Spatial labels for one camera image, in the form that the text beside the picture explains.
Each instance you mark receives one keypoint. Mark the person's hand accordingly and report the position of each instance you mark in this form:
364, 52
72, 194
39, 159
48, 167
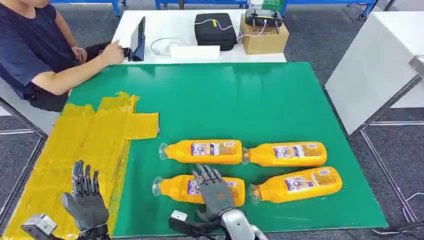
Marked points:
79, 53
112, 53

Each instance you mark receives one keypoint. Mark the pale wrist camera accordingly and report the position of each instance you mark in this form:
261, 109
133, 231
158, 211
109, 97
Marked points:
39, 226
179, 217

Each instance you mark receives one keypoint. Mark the short blue metal frame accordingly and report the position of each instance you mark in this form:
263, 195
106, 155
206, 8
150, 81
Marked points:
116, 6

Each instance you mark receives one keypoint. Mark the flat white box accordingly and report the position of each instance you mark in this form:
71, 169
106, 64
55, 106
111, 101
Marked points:
195, 52

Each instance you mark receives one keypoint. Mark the orange drink bottle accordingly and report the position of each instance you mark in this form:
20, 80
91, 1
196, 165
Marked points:
275, 192
175, 188
265, 155
180, 152

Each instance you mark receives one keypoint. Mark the dark tablet with stand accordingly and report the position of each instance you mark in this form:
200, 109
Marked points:
137, 41

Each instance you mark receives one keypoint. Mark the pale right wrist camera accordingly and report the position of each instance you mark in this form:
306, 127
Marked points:
179, 217

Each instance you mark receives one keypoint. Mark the yellow sheet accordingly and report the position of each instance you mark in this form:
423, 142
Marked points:
76, 142

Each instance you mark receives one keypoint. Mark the person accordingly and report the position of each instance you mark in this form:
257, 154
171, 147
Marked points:
23, 43

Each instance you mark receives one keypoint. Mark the black remote controller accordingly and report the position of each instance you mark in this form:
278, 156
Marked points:
263, 16

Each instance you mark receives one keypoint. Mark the grey metal frame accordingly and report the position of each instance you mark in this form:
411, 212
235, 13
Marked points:
386, 165

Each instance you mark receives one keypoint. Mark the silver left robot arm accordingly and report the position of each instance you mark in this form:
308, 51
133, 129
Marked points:
96, 233

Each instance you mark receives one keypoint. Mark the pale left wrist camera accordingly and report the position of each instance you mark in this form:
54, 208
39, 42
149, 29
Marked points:
39, 226

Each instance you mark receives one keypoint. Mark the large white board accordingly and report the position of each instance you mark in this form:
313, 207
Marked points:
371, 73

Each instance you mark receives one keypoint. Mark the white table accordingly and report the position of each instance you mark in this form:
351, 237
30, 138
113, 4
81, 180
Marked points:
172, 26

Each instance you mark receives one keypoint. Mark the green mat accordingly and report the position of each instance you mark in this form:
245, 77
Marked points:
232, 99

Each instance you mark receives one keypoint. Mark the person's right hand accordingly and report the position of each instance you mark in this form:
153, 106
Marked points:
112, 53

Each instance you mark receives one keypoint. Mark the person's left hand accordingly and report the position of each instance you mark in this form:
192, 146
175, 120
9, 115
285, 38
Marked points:
79, 53

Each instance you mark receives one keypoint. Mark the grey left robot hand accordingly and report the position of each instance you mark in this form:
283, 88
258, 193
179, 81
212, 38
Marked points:
86, 208

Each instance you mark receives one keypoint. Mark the white jar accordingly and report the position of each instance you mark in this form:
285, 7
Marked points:
255, 3

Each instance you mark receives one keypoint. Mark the dark metal frame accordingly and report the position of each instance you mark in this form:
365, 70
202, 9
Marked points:
23, 123

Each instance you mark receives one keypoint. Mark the black zip case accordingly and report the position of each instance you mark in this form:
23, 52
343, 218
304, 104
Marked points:
212, 36

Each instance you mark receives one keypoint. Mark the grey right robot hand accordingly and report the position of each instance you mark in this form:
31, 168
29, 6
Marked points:
216, 197

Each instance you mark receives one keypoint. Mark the long blue metal frame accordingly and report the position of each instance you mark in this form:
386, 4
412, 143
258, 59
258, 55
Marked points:
198, 2

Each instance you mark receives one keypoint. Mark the green box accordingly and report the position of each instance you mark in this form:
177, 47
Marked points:
275, 4

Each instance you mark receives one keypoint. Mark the cardboard box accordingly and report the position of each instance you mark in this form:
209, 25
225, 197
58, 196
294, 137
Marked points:
265, 43

